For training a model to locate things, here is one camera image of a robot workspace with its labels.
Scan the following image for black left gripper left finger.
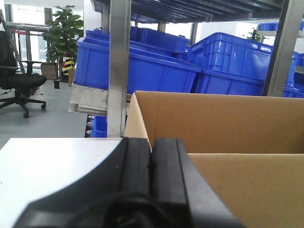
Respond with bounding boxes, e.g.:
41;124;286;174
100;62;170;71
14;138;150;228

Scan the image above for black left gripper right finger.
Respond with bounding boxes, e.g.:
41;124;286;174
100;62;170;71
151;138;244;228

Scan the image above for brown EcoFlow cardboard box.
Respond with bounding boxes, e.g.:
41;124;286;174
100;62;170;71
124;91;304;228

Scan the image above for steel shelf end tray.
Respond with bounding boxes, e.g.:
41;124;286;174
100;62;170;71
68;83;122;116

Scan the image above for small brown cardboard box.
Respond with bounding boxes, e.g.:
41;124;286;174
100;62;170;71
41;62;58;80

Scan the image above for upper shelf roller deck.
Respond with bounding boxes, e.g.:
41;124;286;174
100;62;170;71
91;0;285;24

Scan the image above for blue crate lower right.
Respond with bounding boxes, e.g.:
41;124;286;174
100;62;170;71
193;68;304;98

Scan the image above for long blue crate left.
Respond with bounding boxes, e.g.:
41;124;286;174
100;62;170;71
74;37;201;94

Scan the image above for tall blue ribbed crate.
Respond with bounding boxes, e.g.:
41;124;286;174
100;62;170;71
187;32;273;81

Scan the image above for black office chair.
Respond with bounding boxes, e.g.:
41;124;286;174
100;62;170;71
0;31;47;118

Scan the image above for green potted plant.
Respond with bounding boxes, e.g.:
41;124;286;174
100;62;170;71
42;5;84;63

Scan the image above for striped warning post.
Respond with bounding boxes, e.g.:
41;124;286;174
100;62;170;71
61;54;75;83

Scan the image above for steel shelf upright post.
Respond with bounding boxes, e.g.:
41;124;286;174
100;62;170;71
107;0;132;138

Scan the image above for steel shelf post right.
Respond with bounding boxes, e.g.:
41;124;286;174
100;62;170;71
262;0;304;97

